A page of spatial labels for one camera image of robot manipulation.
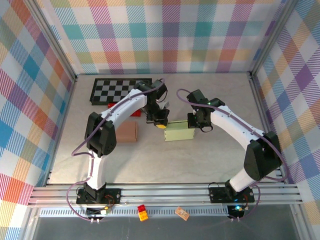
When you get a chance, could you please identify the red plastic box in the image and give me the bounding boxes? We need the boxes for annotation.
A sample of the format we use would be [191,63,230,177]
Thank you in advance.
[107,102,143,118]

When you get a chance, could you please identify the black grey chessboard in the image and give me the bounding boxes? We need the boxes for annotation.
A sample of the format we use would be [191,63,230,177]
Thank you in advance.
[89,77,153,106]

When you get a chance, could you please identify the red yellow toy bricks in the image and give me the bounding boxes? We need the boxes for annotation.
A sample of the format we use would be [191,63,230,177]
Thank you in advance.
[137,204,149,222]

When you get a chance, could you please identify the small orange printed tag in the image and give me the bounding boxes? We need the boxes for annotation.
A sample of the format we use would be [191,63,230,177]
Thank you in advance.
[174,206,190,221]

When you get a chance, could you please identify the small black circuit board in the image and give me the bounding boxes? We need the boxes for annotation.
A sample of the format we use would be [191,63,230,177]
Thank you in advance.
[227,204,247,219]
[86,205,112,217]

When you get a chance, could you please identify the aluminium rail beam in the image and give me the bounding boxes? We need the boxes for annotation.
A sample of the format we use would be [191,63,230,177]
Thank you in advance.
[28,182,305,208]

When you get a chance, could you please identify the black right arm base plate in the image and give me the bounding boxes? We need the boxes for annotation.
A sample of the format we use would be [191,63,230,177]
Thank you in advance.
[208,186,256,204]

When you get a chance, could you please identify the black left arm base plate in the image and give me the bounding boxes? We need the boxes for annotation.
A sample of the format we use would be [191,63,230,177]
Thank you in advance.
[76,187,122,205]

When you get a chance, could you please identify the slotted grey cable duct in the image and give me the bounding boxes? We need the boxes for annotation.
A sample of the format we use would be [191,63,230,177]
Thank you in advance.
[39,207,248,218]

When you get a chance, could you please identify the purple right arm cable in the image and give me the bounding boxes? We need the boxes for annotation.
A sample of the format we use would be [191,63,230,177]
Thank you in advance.
[176,88,290,222]

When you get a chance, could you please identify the aluminium corner post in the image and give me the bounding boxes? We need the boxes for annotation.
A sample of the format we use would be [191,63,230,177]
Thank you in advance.
[23,0,80,83]
[248,0,300,77]

